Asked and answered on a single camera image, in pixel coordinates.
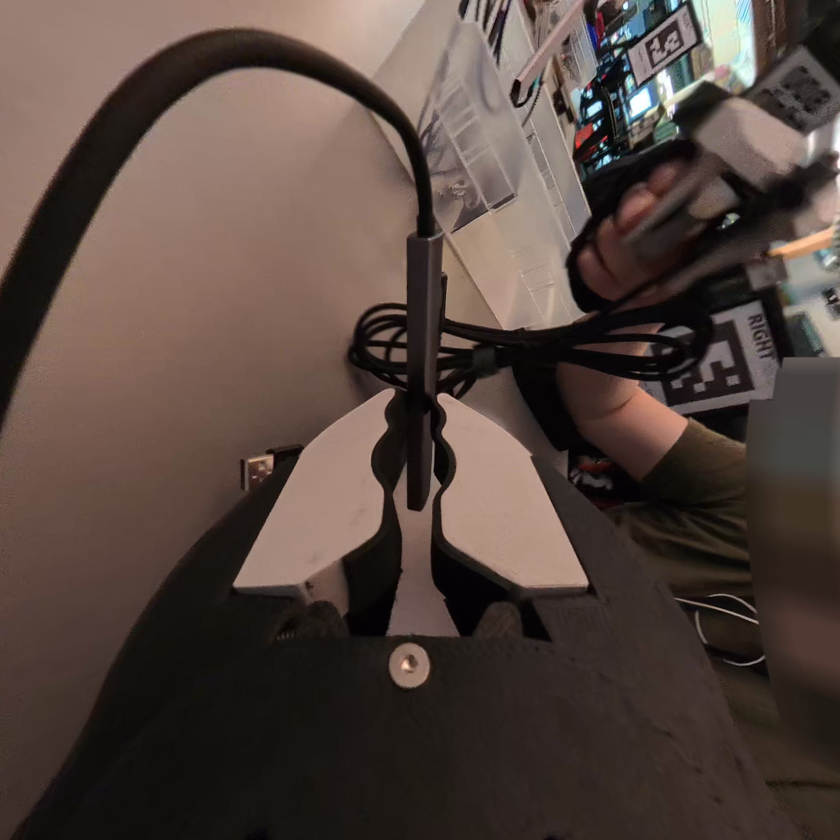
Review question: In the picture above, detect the black braided cable with tie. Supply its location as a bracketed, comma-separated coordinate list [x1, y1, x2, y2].
[238, 303, 714, 493]

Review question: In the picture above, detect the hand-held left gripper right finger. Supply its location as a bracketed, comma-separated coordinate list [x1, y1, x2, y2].
[430, 392, 590, 601]

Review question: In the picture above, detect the thick black hub cable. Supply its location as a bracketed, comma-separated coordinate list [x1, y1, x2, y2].
[0, 28, 439, 434]

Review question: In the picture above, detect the clear plastic bin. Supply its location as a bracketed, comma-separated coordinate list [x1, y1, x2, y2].
[394, 0, 595, 329]

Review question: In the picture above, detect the thin white cable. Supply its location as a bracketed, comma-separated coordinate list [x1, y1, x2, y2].
[676, 592, 769, 668]

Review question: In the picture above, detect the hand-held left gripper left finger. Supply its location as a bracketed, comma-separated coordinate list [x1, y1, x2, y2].
[233, 387, 403, 608]

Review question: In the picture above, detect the person's right hand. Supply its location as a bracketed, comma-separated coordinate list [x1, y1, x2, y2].
[566, 139, 719, 315]

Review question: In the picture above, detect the silver USB hub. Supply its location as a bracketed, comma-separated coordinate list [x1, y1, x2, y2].
[510, 0, 592, 109]

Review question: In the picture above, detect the person's right forearm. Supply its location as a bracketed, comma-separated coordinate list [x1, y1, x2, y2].
[556, 305, 690, 483]

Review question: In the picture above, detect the olive green shirt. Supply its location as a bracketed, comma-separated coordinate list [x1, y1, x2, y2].
[613, 416, 772, 664]

